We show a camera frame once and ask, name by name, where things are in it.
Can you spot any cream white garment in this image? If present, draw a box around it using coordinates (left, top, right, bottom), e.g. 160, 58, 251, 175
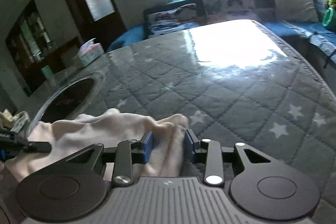
1, 109, 189, 181

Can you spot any grey quilted star table cover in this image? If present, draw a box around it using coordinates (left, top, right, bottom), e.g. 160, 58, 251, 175
24, 20, 335, 223

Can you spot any dark display cabinet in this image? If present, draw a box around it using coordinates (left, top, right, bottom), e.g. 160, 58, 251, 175
5, 0, 81, 96

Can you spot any tissue box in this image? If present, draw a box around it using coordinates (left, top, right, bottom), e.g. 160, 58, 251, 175
72, 38, 104, 69

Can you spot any left butterfly cushion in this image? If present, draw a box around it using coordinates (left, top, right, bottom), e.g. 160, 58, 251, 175
147, 3, 199, 38

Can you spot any butterfly cushion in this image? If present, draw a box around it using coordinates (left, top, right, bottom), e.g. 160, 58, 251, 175
202, 0, 260, 24
147, 3, 199, 38

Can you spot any dark wooden door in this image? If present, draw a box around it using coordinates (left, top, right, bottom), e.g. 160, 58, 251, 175
66, 0, 126, 51

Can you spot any right butterfly cushion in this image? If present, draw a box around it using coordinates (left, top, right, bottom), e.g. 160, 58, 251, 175
202, 0, 260, 24

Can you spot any blue corner sofa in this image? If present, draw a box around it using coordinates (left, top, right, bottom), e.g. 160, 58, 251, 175
107, 0, 335, 87

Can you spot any grey square pillow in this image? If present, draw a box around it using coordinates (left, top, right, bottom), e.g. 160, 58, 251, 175
274, 0, 318, 23

